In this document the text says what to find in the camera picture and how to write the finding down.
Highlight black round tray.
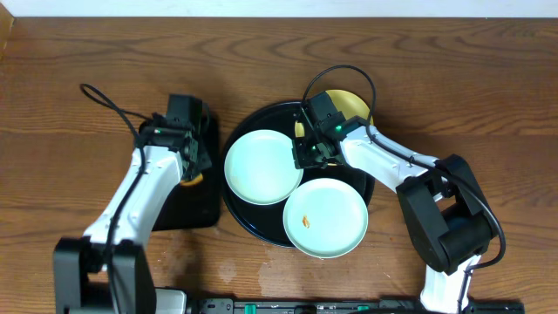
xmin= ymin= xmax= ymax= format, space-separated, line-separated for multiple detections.
xmin=223 ymin=100 xmax=375 ymax=248

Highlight yellow plate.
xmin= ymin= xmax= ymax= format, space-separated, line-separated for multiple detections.
xmin=294 ymin=89 xmax=374 ymax=167

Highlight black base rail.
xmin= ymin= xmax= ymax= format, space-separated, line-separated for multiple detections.
xmin=191 ymin=297 xmax=524 ymax=314

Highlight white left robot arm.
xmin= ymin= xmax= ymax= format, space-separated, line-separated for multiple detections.
xmin=53 ymin=126 xmax=200 ymax=313

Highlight black rectangular tray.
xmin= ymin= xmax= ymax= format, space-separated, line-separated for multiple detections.
xmin=129 ymin=113 xmax=221 ymax=231

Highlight orange green scrub sponge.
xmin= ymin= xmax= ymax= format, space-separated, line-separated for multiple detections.
xmin=180 ymin=173 xmax=204 ymax=187

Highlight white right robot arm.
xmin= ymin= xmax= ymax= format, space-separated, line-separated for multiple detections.
xmin=293 ymin=116 xmax=506 ymax=313

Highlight mint plate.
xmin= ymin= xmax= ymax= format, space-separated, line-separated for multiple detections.
xmin=224 ymin=129 xmax=303 ymax=206
xmin=282 ymin=178 xmax=368 ymax=259

